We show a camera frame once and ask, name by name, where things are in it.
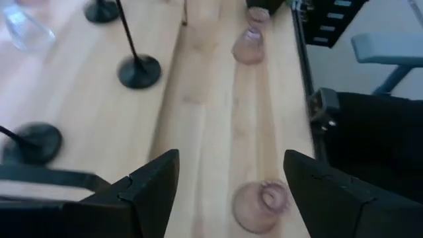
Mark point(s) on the grey-blue stool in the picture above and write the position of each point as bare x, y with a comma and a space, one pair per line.
386, 49

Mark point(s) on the pink ribbed glass candle holder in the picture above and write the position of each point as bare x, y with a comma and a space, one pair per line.
249, 49
254, 208

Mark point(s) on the black slotted panel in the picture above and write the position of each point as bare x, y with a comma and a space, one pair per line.
314, 23

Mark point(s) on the clear ribbed glass candle holder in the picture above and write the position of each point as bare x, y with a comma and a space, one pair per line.
26, 33

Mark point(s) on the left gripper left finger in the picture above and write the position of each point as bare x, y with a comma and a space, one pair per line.
148, 205

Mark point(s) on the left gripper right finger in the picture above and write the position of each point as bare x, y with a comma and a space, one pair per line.
330, 211

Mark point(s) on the black metal candlestick holder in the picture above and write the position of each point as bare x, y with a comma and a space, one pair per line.
142, 74
100, 13
36, 145

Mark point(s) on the large black case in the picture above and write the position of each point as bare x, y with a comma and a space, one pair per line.
380, 142

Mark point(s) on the black aluminium table frame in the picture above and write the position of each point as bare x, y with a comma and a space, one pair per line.
304, 59

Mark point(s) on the black clamp bracket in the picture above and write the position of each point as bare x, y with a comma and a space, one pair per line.
325, 102

